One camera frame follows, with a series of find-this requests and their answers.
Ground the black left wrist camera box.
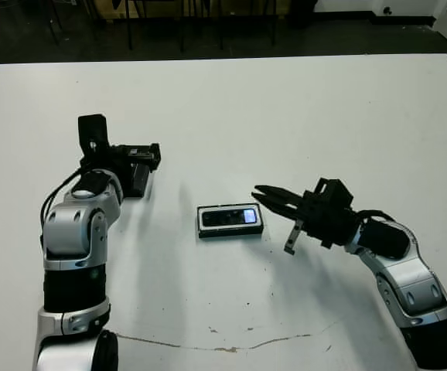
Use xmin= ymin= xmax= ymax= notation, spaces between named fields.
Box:
xmin=77 ymin=114 xmax=111 ymax=158

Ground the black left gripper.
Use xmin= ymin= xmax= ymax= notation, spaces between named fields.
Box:
xmin=78 ymin=141 xmax=162 ymax=192

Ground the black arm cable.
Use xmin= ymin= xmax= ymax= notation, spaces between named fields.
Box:
xmin=39 ymin=166 xmax=91 ymax=250
xmin=353 ymin=208 xmax=401 ymax=227

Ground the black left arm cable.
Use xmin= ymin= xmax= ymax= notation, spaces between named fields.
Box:
xmin=39 ymin=166 xmax=91 ymax=250

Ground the black metal frame chair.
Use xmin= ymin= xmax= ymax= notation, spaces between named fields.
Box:
xmin=124 ymin=0 xmax=188 ymax=53
xmin=45 ymin=0 xmax=104 ymax=46
xmin=217 ymin=0 xmax=279 ymax=50

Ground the black box lid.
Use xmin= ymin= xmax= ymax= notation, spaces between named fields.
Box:
xmin=125 ymin=164 xmax=152 ymax=199

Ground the black trash bin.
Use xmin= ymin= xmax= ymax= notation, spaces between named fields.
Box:
xmin=287 ymin=0 xmax=319 ymax=28

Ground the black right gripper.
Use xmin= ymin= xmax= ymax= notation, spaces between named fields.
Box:
xmin=251 ymin=184 xmax=363 ymax=256

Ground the black box with white insert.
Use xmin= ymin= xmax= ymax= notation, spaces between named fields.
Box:
xmin=196 ymin=201 xmax=265 ymax=241

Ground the black slim camera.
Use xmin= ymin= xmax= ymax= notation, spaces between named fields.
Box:
xmin=201 ymin=207 xmax=258 ymax=228

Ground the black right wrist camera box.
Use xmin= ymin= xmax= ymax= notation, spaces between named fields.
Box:
xmin=312 ymin=176 xmax=355 ymax=213

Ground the yellowish wooden cabinet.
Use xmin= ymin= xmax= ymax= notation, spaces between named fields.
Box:
xmin=91 ymin=0 xmax=288 ymax=19

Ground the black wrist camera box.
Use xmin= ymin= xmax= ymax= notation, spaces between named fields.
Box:
xmin=77 ymin=114 xmax=111 ymax=158
xmin=312 ymin=176 xmax=355 ymax=213

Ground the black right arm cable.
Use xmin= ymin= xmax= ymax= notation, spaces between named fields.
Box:
xmin=353 ymin=208 xmax=401 ymax=227

